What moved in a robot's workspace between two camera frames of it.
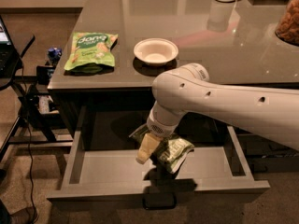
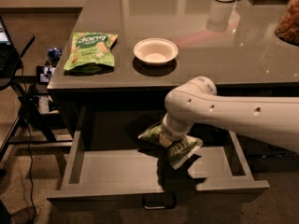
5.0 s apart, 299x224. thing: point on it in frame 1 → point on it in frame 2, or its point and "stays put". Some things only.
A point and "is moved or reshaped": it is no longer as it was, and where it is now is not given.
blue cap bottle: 54,53 stays put
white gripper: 159,129 → 174,134
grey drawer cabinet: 235,40 stays put
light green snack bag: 91,53 stays put
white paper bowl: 156,51 stays put
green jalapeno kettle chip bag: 171,150 is moved or reshaped
